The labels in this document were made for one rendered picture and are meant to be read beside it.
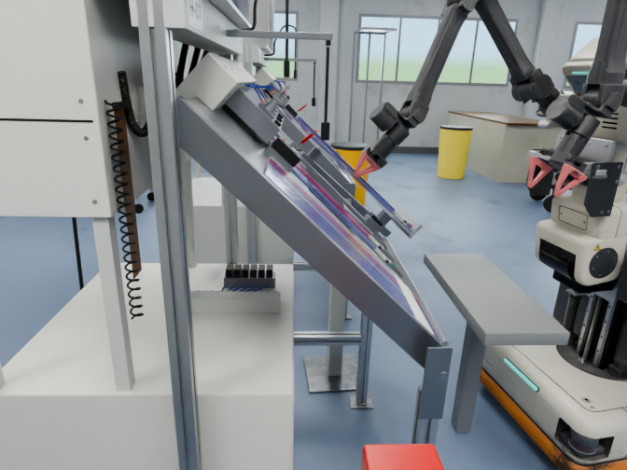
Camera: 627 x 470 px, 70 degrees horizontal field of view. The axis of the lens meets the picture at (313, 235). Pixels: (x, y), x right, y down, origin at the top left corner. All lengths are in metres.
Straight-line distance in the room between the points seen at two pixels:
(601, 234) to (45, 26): 1.49
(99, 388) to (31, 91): 0.59
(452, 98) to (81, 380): 8.16
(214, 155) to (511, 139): 5.89
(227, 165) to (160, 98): 0.15
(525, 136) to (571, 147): 5.33
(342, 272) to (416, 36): 7.81
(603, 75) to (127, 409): 1.30
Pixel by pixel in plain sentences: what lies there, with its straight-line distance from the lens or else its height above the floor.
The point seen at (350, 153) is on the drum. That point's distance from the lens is 4.33.
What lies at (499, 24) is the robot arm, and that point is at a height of 1.42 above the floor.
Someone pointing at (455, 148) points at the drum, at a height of 0.42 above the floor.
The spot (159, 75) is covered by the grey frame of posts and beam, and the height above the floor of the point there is 1.24.
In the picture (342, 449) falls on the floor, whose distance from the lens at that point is 1.78.
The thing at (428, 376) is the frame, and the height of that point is 0.70.
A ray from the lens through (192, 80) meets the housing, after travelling 0.99.
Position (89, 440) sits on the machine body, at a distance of 1.16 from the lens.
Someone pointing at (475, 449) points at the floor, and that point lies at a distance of 1.88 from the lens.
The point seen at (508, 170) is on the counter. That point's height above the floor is 0.17.
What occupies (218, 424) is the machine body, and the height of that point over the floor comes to 0.54.
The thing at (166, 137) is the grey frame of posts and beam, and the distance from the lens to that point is 0.77.
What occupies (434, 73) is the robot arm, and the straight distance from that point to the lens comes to 1.48.
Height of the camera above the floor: 1.24
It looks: 19 degrees down
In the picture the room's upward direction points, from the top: 2 degrees clockwise
